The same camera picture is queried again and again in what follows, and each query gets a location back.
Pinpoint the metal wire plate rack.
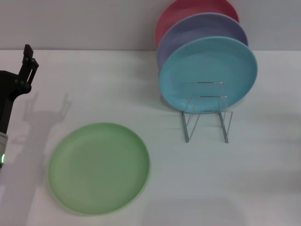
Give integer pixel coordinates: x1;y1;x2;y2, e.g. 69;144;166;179
181;81;234;144

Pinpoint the light blue plate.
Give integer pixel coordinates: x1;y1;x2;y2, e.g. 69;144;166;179
158;35;259;115

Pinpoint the red plate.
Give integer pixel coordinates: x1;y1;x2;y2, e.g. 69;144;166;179
155;0;240;48

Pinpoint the purple plate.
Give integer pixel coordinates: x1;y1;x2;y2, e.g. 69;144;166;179
157;13;249;71

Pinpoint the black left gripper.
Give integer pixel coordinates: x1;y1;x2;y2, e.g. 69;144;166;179
0;44;40;135

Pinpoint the green plate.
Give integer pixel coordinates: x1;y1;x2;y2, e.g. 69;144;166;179
48;122;151;215

